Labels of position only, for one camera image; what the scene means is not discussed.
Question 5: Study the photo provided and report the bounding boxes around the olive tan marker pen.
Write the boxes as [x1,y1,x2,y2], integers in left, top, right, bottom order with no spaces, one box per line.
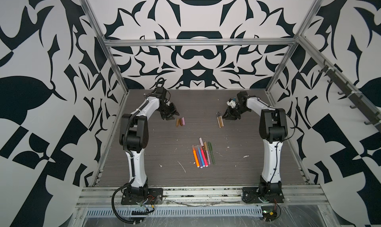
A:
[204,142,211,165]

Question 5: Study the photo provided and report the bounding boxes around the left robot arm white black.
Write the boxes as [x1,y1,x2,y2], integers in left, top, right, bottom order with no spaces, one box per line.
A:
[119,87,179,197]

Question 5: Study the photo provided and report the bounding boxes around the light pink marker pen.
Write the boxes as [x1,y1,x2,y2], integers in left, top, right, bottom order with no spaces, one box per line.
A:
[199,138,210,167]

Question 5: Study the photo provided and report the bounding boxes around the purple marker pen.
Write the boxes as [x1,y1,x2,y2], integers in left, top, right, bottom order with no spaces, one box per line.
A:
[195,146,203,168]

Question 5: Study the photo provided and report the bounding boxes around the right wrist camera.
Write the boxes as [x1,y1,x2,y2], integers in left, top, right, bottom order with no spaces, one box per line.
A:
[227,99,237,108]

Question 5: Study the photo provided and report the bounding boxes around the aluminium frame crossbar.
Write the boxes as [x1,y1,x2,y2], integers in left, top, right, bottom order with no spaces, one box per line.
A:
[103,38,296,47]

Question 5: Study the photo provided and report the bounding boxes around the dark red marker pen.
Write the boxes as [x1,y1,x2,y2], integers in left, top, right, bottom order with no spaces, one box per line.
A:
[202,146,209,166]

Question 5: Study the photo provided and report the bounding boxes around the orange marker pen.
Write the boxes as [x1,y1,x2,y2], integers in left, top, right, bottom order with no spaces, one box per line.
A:
[192,145,200,168]

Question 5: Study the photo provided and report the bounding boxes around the pink red marker pen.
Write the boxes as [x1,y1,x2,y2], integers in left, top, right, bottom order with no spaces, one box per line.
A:
[200,146,208,167]

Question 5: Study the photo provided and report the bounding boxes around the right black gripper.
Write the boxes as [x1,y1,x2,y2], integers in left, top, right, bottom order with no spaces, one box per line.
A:
[222,106,249,120]

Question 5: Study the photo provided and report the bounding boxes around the aluminium front rail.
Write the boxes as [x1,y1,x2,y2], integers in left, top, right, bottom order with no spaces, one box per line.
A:
[75,185,329,208]

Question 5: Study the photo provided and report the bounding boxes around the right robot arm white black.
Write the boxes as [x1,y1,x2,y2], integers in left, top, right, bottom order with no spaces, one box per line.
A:
[222,92,288,197]

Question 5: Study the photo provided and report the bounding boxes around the green marker pen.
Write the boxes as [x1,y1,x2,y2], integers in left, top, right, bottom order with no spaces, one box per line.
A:
[207,142,215,165]

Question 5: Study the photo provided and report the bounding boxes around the blue marker pen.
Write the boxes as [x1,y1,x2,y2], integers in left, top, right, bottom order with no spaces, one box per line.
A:
[197,145,205,168]

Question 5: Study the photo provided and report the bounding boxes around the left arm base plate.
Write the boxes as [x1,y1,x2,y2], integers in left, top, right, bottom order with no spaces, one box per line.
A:
[121,187,163,205]

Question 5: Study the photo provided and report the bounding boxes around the grey hook rack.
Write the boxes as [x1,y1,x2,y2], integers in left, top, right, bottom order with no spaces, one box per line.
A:
[319,59,381,132]

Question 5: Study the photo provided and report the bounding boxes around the circuit board with green light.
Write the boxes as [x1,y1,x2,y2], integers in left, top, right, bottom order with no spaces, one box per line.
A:
[262,207,281,222]

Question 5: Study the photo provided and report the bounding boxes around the white slotted cable duct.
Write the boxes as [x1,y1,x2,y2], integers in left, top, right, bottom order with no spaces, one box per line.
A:
[84,206,263,218]

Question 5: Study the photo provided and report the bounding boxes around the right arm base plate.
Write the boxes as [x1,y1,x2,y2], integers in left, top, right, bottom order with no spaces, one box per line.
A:
[242,187,284,204]

